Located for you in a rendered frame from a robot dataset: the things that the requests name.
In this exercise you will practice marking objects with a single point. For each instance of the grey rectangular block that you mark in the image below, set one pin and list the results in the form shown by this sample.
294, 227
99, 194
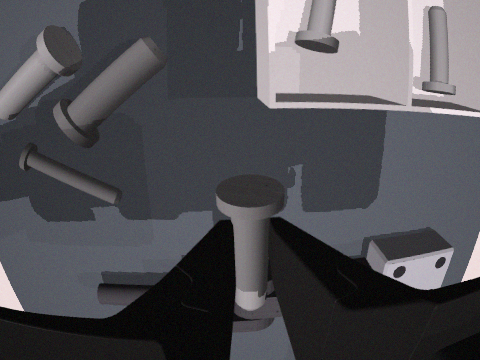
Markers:
419, 260
373, 68

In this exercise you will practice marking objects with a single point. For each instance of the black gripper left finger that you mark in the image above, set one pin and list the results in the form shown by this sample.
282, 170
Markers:
187, 315

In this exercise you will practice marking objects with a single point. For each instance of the dark grey clevis fork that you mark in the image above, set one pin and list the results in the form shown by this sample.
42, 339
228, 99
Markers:
123, 294

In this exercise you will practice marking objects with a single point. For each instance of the dark grey flat bar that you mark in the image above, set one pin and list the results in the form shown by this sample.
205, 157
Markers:
271, 308

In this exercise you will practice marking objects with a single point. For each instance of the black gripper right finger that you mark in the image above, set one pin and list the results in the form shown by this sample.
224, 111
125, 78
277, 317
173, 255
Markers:
335, 308

